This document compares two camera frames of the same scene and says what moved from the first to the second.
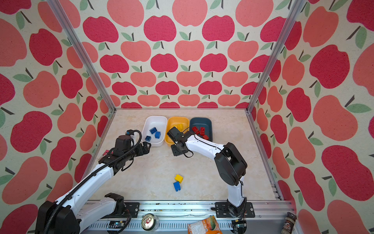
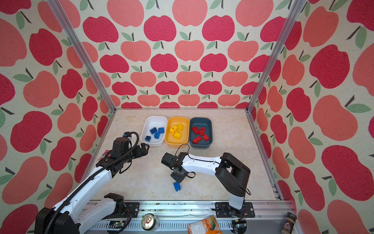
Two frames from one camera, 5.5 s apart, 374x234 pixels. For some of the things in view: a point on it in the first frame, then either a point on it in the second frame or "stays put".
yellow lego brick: [180, 127] stays put
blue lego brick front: [177, 186] stays put
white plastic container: [154, 130] stays put
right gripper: [174, 152] to [177, 179]
